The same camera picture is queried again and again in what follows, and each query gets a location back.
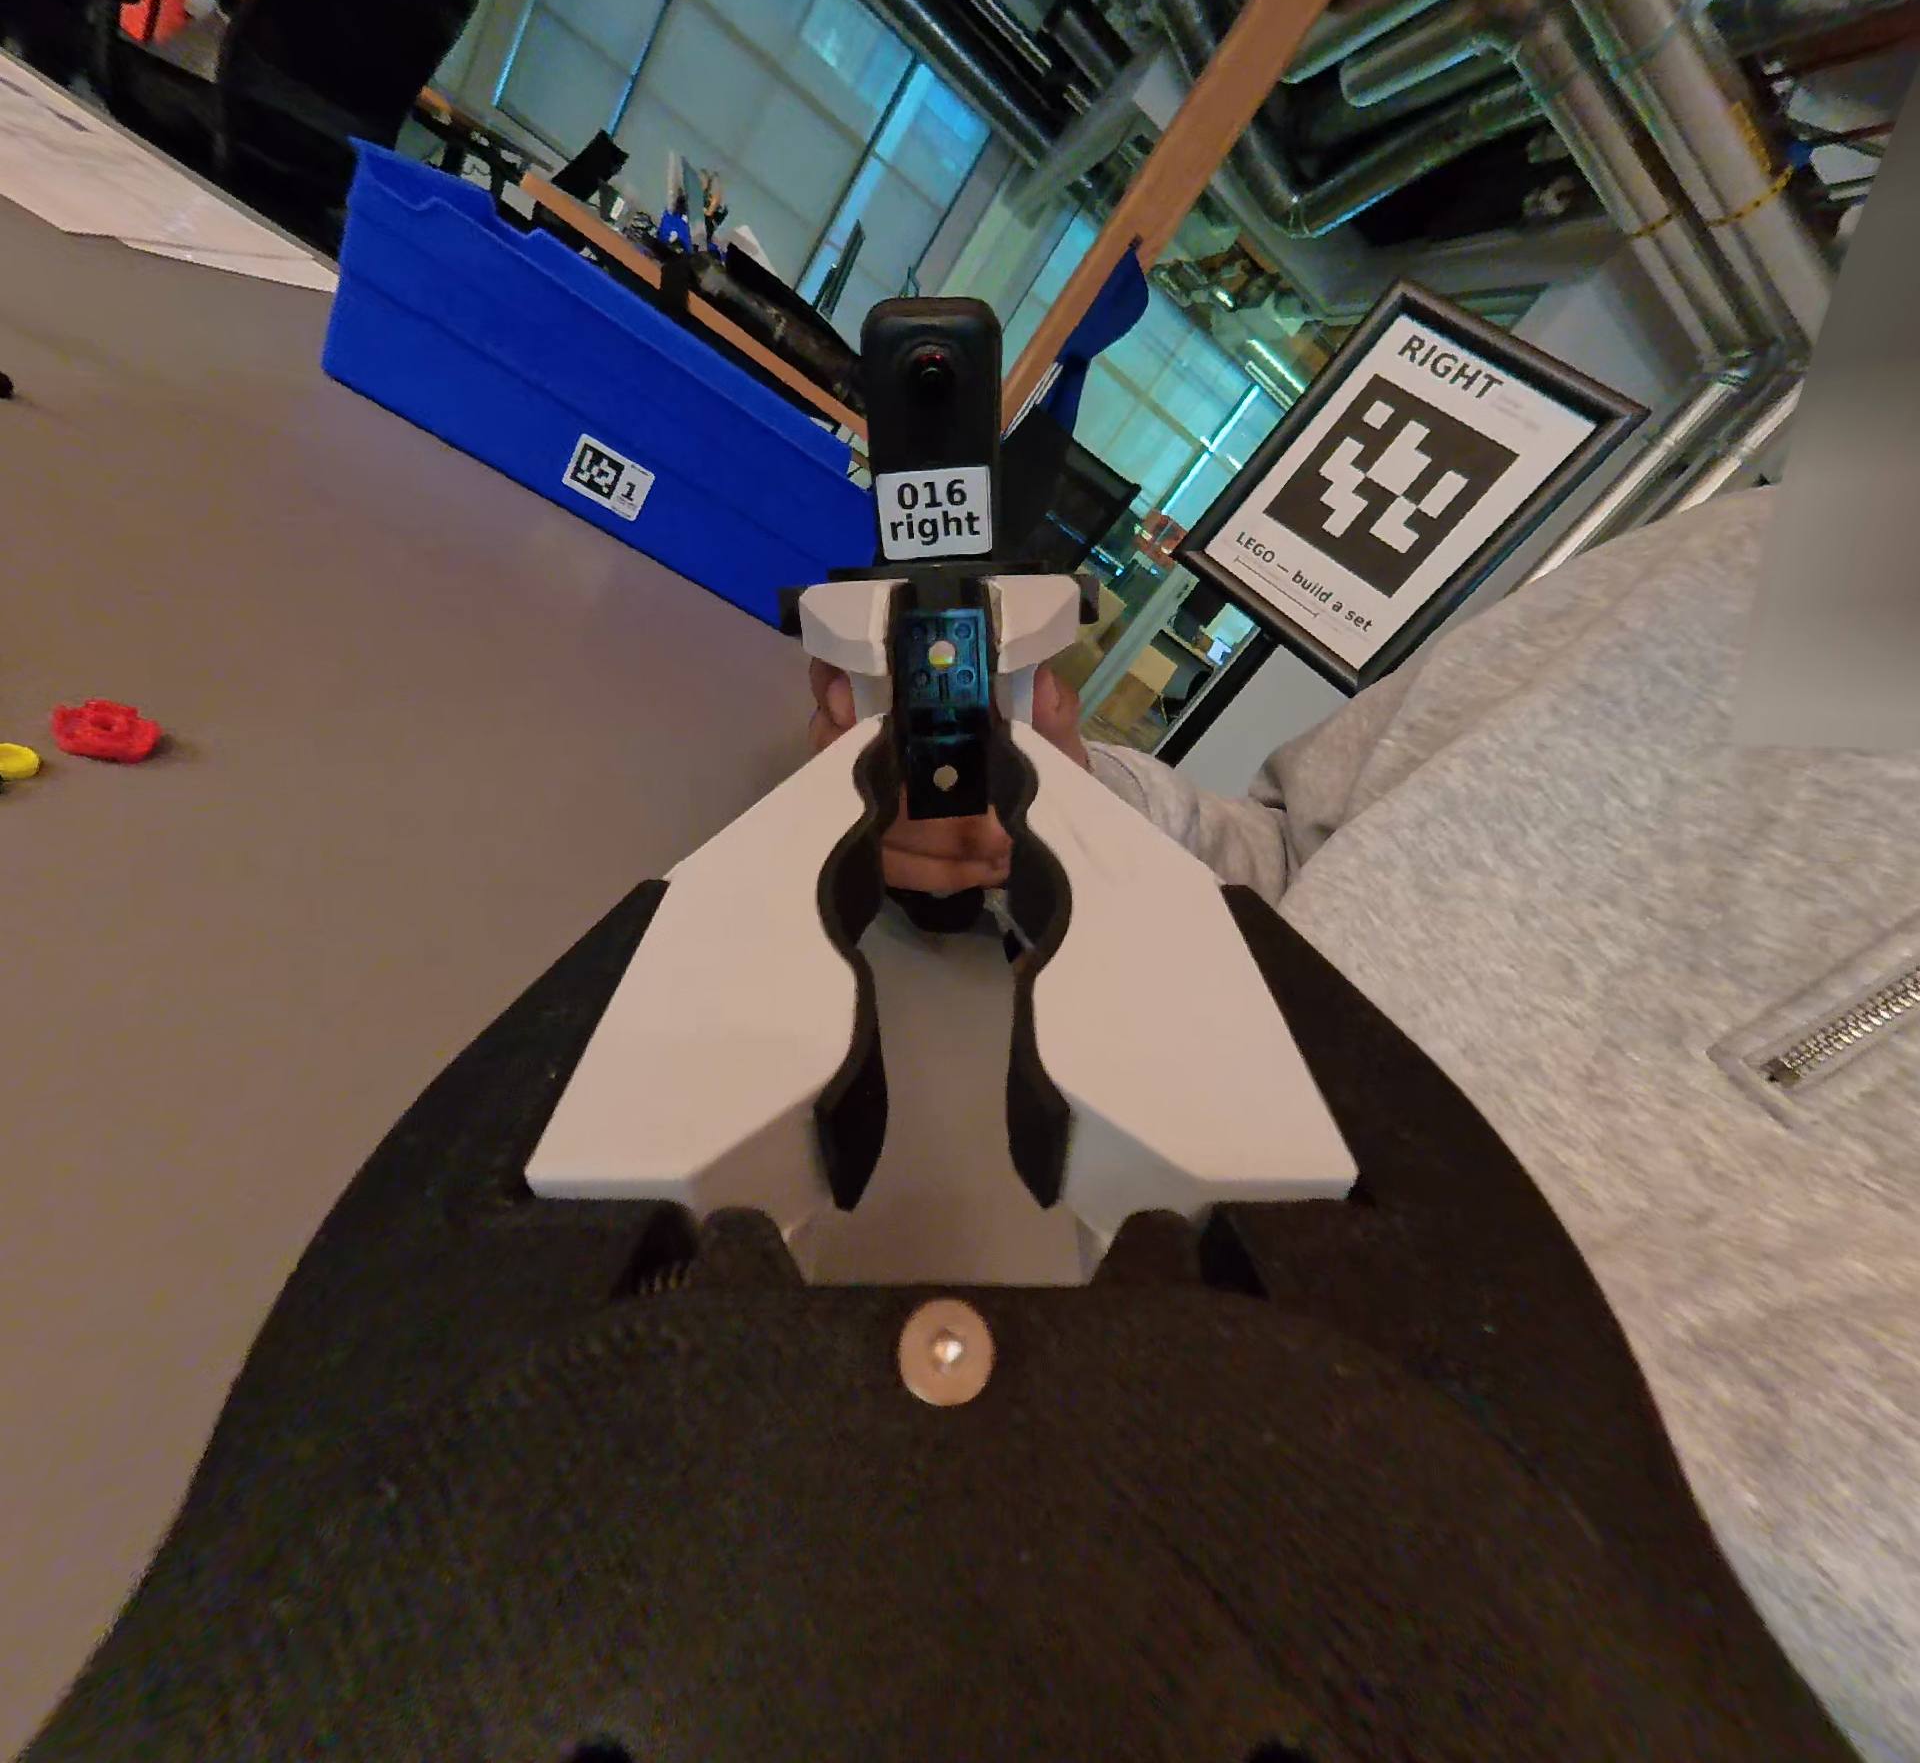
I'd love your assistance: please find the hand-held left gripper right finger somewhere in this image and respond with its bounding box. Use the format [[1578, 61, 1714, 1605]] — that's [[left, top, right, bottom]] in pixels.
[[989, 720, 1362, 1283]]

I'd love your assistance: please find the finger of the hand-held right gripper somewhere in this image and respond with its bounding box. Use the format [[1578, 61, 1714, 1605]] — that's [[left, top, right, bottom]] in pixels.
[[988, 576, 1086, 725], [798, 576, 902, 725]]

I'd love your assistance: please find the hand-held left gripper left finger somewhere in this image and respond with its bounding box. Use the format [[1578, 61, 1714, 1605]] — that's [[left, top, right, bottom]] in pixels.
[[525, 720, 902, 1283]]

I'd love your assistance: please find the black lego assembly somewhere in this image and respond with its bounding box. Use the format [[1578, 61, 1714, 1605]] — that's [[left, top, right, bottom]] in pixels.
[[891, 600, 996, 824]]

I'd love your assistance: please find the person's right forearm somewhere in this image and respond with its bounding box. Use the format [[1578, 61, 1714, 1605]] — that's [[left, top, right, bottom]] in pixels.
[[1080, 738, 1302, 904]]

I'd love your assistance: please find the pile of loose lego pieces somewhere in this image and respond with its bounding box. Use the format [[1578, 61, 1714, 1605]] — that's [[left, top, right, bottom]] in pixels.
[[0, 699, 166, 792]]

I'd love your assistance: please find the person's right hand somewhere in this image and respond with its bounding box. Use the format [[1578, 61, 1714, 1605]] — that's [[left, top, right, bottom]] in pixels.
[[807, 661, 1092, 894]]

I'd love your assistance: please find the framed marker sign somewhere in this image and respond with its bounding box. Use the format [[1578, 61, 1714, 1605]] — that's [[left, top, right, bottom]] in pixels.
[[1174, 277, 1652, 699]]

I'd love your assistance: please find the large blue storage bin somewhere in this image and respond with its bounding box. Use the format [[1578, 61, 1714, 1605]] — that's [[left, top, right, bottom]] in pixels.
[[322, 137, 1151, 628]]

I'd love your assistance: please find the black high-back chair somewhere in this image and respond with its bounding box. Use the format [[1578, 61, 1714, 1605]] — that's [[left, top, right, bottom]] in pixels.
[[214, 0, 482, 253]]

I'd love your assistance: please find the paper instruction sheet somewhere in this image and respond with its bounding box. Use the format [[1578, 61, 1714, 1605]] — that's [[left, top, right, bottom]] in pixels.
[[0, 52, 342, 295]]

